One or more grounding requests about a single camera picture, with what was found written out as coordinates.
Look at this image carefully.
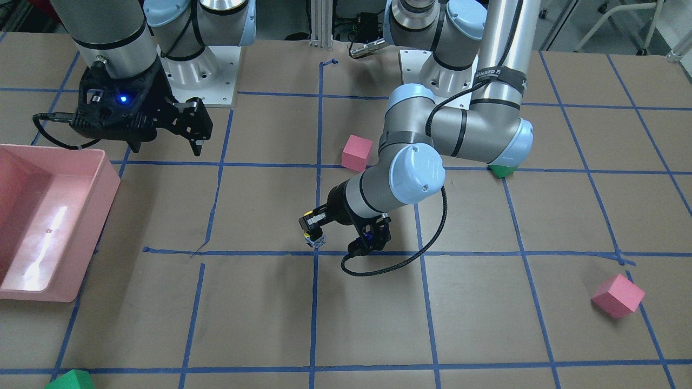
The black electronics box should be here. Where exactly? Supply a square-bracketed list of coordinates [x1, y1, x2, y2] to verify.
[351, 12, 383, 43]

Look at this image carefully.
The aluminium profile post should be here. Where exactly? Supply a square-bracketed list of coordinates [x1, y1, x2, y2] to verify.
[309, 0, 334, 51]

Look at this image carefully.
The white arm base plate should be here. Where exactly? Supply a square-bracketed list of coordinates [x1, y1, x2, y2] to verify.
[400, 49, 478, 104]
[161, 46, 242, 108]

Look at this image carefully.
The white metal frame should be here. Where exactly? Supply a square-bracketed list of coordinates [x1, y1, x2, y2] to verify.
[573, 1, 690, 63]

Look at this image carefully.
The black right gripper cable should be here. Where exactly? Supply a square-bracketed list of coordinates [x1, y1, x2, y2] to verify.
[31, 112, 101, 150]

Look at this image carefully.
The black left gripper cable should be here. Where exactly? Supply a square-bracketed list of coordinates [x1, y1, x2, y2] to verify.
[341, 0, 525, 277]

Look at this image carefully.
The green cube bottom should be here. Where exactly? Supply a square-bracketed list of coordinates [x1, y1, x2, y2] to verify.
[45, 370, 95, 389]

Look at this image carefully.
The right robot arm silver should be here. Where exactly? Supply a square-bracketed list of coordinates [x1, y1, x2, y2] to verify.
[33, 1, 257, 157]

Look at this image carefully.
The pink plastic bin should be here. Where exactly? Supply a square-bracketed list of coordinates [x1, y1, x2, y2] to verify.
[1, 144, 121, 302]

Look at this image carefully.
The yellow push button switch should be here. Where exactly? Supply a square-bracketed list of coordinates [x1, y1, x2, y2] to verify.
[299, 210, 326, 249]

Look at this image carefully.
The green cube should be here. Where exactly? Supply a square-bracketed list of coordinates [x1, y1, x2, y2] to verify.
[488, 164, 517, 179]
[45, 370, 95, 389]

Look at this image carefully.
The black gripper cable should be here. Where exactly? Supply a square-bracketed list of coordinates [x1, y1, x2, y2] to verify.
[341, 0, 525, 277]
[31, 112, 101, 150]

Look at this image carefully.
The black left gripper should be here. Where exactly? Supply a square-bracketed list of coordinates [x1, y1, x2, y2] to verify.
[298, 204, 391, 254]

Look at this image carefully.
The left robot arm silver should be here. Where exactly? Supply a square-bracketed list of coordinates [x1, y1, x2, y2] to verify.
[299, 1, 540, 254]

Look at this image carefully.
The pink cube centre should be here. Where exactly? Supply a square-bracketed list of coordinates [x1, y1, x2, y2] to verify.
[341, 135, 374, 172]

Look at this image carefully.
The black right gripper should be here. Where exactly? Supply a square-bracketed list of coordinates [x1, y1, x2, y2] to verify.
[70, 57, 213, 157]

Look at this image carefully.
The pink cube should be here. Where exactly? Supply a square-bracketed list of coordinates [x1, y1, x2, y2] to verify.
[591, 274, 646, 319]
[341, 135, 374, 172]

